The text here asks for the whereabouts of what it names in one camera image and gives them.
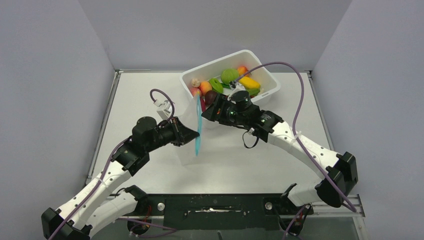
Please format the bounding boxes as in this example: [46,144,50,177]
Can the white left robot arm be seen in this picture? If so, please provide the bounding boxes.
[41,116,200,240]

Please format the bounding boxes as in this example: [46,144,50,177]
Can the green cabbage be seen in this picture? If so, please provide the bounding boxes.
[220,68,240,85]

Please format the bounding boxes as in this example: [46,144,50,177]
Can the dark red apple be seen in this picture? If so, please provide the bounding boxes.
[204,90,218,106]

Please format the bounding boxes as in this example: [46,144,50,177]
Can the beige garlic bulb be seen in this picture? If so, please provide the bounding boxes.
[190,78,201,88]

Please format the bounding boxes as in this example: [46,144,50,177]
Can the green leafy vegetable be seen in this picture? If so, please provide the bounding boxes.
[246,88,261,98]

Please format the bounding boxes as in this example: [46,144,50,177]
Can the orange peach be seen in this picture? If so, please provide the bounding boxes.
[237,65,251,77]
[198,81,213,96]

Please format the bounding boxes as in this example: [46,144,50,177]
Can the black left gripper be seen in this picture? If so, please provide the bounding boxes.
[145,116,200,153]

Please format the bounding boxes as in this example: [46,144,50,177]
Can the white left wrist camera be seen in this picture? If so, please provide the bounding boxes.
[153,100,175,120]

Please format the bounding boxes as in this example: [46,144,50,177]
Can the clear zip top bag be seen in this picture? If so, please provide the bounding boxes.
[177,94,202,166]

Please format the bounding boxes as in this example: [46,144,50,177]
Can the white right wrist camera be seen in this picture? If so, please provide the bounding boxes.
[227,81,246,101]

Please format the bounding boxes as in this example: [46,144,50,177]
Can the white plastic bin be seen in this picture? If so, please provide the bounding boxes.
[179,49,281,129]

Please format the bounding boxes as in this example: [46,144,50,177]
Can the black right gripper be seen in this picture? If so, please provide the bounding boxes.
[202,93,248,127]

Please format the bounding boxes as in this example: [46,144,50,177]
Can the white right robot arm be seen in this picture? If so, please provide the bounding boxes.
[202,90,358,214]

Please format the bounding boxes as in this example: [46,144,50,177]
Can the green bell pepper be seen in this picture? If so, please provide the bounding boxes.
[209,78,224,94]

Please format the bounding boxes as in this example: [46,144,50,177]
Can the green chili pepper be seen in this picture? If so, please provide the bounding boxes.
[221,83,231,89]

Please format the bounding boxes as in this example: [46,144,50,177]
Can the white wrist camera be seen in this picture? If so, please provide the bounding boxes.
[153,100,175,120]
[227,81,246,101]

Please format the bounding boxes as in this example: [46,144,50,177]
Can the yellow mango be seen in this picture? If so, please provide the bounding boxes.
[238,76,261,89]

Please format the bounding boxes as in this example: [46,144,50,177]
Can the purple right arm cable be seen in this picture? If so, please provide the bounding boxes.
[233,61,358,214]

